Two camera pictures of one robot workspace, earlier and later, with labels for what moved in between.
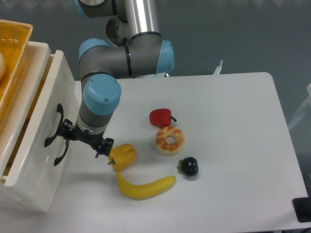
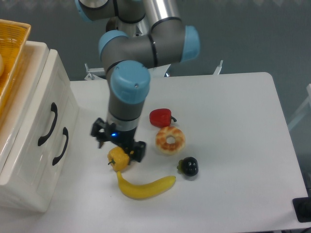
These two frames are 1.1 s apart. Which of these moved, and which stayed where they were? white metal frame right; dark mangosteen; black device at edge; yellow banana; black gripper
Moved: black gripper
Stayed: white metal frame right; dark mangosteen; black device at edge; yellow banana
